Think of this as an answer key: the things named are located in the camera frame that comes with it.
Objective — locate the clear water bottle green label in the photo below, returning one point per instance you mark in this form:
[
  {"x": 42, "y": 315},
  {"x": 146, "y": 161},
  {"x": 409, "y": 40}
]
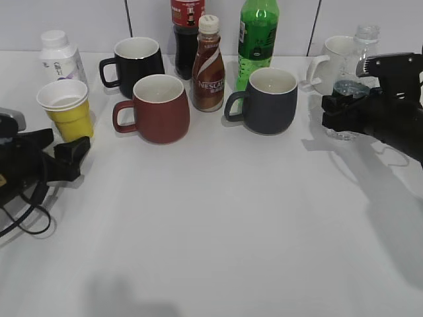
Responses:
[{"x": 348, "y": 83}]

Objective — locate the green soda bottle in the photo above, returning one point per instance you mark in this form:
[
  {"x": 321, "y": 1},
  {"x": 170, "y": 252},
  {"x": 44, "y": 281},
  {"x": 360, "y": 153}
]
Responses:
[{"x": 257, "y": 36}]

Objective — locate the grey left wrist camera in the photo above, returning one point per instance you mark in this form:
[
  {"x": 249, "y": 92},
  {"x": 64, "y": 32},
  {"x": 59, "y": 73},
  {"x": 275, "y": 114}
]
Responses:
[{"x": 12, "y": 122}]

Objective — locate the yellow paper cup stack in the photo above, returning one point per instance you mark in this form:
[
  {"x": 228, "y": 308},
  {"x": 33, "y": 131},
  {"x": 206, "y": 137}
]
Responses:
[{"x": 66, "y": 104}]

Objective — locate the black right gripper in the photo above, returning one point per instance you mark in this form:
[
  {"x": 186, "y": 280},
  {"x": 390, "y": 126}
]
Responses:
[{"x": 392, "y": 114}]

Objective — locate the black ceramic mug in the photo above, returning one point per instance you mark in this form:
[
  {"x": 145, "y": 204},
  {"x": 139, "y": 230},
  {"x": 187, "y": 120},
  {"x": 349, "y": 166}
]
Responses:
[{"x": 134, "y": 58}]

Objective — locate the white yogurt drink carton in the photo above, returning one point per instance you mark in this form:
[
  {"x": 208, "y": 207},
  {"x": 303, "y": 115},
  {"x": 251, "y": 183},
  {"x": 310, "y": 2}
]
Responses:
[{"x": 60, "y": 58}]

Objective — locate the dark blue ceramic mug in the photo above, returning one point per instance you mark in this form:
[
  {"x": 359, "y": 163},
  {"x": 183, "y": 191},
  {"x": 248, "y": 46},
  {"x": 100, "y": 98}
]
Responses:
[{"x": 268, "y": 104}]

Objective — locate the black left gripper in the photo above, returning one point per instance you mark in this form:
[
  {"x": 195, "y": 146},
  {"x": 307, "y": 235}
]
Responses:
[{"x": 22, "y": 166}]

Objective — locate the cola bottle red label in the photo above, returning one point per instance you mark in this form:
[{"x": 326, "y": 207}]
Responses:
[{"x": 185, "y": 18}]

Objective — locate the white ceramic mug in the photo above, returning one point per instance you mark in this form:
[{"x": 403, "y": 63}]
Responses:
[{"x": 324, "y": 69}]

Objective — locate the red ceramic mug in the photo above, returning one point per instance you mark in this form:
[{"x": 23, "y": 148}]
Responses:
[{"x": 161, "y": 109}]

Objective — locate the brown Nescafe coffee bottle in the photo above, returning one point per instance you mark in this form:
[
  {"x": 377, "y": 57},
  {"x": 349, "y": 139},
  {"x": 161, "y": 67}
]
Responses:
[{"x": 208, "y": 74}]

